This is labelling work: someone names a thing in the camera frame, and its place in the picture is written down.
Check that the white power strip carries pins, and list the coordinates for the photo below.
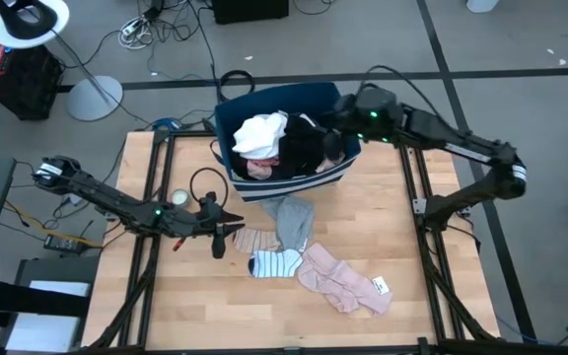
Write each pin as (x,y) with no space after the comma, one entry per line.
(133,27)

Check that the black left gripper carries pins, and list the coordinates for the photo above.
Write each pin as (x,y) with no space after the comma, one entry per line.
(210,219)

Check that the navy white striped fabric bin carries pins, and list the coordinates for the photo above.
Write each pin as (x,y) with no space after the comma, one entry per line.
(294,178)

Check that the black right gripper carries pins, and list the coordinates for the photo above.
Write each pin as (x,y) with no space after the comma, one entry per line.
(335,145)

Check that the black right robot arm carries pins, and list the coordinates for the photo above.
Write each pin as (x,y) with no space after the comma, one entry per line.
(442,133)

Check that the light pink garment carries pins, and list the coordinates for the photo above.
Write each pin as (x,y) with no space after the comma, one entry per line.
(331,165)
(262,168)

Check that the white garment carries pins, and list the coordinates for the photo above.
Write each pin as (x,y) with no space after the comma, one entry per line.
(259,135)

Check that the teal cloth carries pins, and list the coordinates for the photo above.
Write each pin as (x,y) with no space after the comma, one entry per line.
(338,281)

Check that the white sock with teal stripes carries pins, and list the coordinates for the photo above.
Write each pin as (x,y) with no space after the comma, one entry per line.
(276,263)

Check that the white floor object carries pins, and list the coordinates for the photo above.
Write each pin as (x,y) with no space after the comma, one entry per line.
(481,5)

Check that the black power adapter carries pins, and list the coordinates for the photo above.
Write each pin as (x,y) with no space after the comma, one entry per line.
(62,244)

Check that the black box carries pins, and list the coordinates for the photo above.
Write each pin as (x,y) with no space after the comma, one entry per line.
(249,11)

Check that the white floor lamp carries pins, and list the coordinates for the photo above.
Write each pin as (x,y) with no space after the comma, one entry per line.
(94,101)

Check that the grey garment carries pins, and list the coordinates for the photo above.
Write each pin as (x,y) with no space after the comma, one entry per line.
(294,222)

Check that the black aluminium table frame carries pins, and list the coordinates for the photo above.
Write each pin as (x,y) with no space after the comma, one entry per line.
(185,133)

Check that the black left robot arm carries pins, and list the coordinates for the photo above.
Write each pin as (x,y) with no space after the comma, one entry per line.
(111,197)

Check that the black crate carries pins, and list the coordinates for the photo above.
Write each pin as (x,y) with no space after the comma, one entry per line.
(27,86)

